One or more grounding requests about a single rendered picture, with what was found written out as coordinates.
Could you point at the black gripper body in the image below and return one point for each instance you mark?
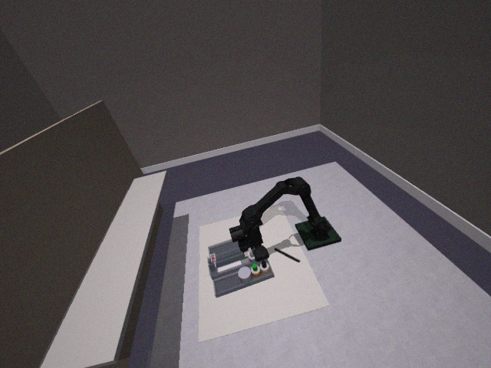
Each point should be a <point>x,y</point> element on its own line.
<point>261,253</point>

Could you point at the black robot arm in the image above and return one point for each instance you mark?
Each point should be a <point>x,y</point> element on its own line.
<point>251,216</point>

